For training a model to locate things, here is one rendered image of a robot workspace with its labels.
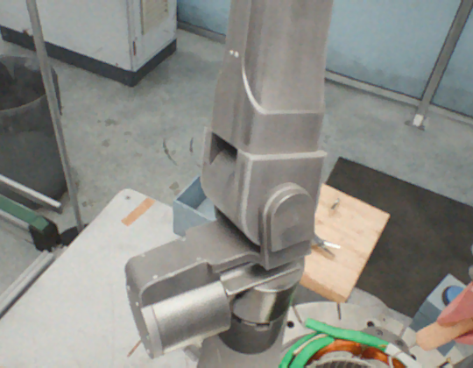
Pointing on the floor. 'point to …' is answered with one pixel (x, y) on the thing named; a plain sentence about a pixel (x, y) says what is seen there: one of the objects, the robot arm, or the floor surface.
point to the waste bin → (28, 159)
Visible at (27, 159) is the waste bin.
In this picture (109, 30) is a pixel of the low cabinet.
